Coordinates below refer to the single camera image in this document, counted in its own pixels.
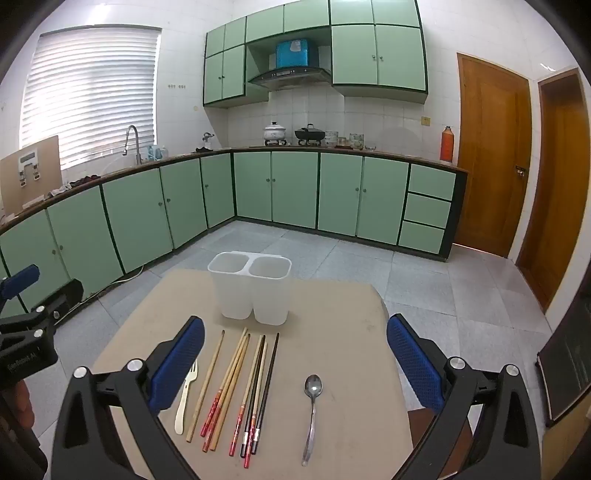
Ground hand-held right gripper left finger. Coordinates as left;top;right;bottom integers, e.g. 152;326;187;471
48;316;206;480

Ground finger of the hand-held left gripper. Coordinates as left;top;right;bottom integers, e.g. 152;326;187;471
0;264;40;315
0;280;85;344

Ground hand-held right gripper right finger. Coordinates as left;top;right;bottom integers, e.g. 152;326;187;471
387;314;543;480

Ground white plastic fork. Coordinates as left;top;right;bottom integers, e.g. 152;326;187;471
174;360;199;435

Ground wooden chopstick red print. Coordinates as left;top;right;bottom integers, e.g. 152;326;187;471
200;328;248;437
202;333;251;451

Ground black chopstick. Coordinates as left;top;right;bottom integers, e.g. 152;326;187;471
250;332;280;454
240;335;267;459

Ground white two-compartment utensil holder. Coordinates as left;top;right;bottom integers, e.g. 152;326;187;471
208;251;293;326

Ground metal spoon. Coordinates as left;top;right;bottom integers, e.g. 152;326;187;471
301;374;324;467

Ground person's left hand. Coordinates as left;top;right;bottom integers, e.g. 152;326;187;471
15;384;35;438

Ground cardboard board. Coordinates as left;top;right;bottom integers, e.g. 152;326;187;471
0;135;61;212

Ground dark cloths on counter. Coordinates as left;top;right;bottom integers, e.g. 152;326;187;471
50;173;100;197

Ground dark framed panel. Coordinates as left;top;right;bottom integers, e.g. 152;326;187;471
536;318;591;428

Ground metal kitchen faucet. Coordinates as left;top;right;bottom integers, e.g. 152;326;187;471
123;124;142;166

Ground white window blinds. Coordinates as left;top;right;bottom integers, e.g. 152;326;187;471
21;25;163;171

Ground green lower kitchen cabinets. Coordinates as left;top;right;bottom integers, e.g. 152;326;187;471
0;148;468;320

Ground wooden door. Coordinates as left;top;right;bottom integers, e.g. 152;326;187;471
455;52;533;259
515;68;591;315

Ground black wok with lid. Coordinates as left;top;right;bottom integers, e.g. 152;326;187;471
294;123;327;141

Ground black range hood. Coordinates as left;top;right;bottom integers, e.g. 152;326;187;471
248;67;332;91

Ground white cable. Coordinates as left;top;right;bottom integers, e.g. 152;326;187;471
82;264;145;306

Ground green upper wall cabinets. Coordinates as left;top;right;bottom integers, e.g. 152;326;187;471
203;0;428;110

